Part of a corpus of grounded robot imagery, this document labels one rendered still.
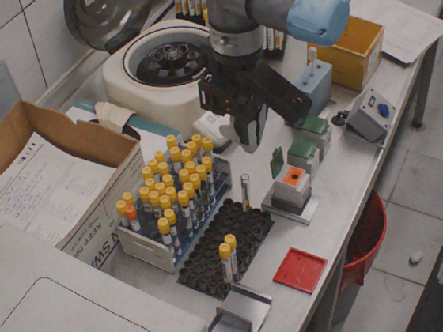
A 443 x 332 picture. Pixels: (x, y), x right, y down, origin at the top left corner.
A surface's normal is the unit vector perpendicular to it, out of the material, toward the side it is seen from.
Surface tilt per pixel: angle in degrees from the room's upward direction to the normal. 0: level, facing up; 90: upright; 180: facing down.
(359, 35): 90
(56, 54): 90
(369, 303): 0
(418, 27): 1
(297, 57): 0
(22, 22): 90
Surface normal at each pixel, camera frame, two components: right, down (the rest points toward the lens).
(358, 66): -0.52, 0.65
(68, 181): -0.04, -0.68
